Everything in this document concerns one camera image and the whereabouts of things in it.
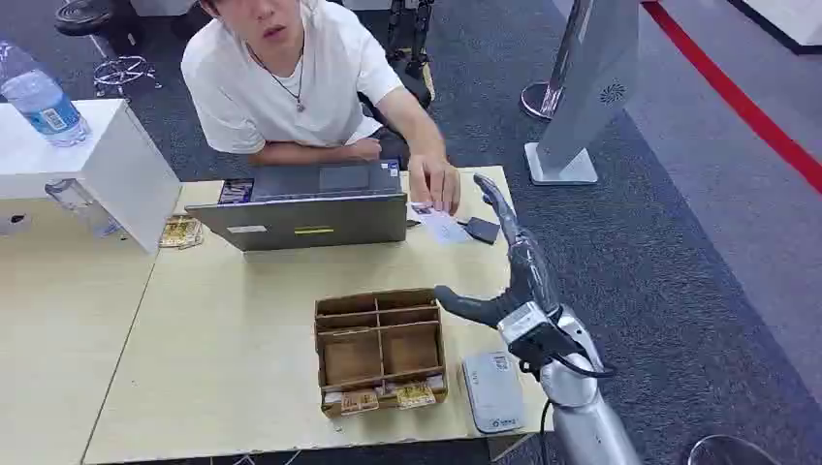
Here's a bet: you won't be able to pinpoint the white platform black edge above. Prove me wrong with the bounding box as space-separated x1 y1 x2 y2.
727 0 822 56

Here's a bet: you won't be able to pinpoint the wooden divided card box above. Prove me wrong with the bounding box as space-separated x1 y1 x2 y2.
313 287 450 420

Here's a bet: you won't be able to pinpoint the grey laptop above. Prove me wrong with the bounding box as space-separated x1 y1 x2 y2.
184 159 410 254

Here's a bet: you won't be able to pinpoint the grey standing kiosk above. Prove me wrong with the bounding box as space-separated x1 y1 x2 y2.
523 0 643 188

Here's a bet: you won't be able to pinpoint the round grey stool seat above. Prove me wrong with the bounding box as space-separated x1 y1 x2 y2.
686 434 783 465

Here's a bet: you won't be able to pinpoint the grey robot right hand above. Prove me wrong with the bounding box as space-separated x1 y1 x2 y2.
433 172 562 330

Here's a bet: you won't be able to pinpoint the clear empty plastic bottle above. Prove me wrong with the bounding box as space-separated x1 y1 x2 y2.
44 177 124 240

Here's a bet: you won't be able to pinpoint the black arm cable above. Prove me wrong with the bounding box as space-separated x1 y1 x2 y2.
519 346 619 381

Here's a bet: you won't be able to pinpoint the black robot legs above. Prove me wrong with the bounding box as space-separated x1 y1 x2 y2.
384 0 436 109

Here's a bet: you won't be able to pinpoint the stack of yellow cards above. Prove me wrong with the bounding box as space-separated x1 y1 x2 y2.
157 214 206 251

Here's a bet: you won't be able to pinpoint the black round disc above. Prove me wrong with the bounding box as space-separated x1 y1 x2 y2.
53 0 118 38

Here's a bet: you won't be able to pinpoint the person's left hand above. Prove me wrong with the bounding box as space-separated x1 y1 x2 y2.
407 152 461 216

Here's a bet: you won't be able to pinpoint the yellow card in box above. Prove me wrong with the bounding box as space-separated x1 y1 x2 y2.
339 389 381 417
395 381 438 412

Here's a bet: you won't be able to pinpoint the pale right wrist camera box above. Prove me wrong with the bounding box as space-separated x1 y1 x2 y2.
496 301 549 347

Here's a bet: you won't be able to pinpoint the white printed card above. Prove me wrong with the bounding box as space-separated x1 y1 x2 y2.
408 201 474 246

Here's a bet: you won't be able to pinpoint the chrome chair base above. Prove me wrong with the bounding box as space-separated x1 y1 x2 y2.
92 54 163 99

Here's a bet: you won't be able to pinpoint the red floor tape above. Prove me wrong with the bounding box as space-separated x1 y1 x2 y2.
641 0 822 196

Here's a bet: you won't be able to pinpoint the chrome stanchion post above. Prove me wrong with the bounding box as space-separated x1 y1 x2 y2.
519 0 593 122

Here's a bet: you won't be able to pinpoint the water bottle blue label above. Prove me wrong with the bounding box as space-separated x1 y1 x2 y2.
0 39 92 149

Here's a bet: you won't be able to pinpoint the person's right hand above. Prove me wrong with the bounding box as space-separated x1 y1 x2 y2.
345 137 384 163

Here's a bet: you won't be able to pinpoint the white cabinet box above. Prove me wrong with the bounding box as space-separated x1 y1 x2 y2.
0 98 183 256

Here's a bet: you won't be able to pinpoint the person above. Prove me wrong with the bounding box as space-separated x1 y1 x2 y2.
180 0 461 216

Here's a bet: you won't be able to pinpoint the black card sleeve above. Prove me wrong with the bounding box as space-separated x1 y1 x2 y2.
461 216 502 246

